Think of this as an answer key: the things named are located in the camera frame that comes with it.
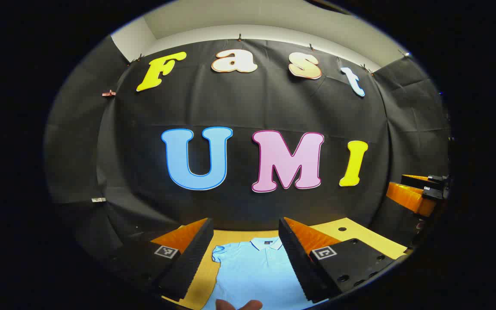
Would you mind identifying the light blue T-shirt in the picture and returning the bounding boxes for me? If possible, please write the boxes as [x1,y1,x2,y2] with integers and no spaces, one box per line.
[201,237,329,310]

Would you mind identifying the black backdrop cloth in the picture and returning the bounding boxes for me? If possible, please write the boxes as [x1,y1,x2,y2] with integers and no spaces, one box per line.
[43,34,451,259]

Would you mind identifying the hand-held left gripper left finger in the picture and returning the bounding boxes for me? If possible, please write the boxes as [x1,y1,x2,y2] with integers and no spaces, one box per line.
[102,217,215,303]

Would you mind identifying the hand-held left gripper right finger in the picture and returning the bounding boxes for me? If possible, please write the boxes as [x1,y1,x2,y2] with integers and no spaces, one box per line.
[278,217,407,304]

